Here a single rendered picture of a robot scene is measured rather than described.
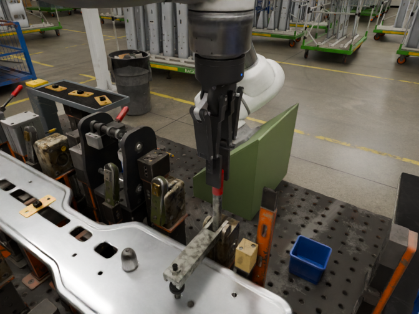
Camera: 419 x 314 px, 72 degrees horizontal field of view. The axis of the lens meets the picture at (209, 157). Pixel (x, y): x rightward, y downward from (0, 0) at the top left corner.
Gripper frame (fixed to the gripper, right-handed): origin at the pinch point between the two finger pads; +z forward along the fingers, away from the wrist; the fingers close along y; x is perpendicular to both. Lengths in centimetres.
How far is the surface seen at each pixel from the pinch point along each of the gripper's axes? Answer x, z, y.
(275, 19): -283, 69, -750
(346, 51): -71, 97, -596
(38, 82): -94, 6, -19
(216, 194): 0.5, 5.6, 1.0
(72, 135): -56, 12, -5
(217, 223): 0.7, 13.5, 0.7
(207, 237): 0.6, 14.4, 4.4
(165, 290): -2.6, 21.7, 14.5
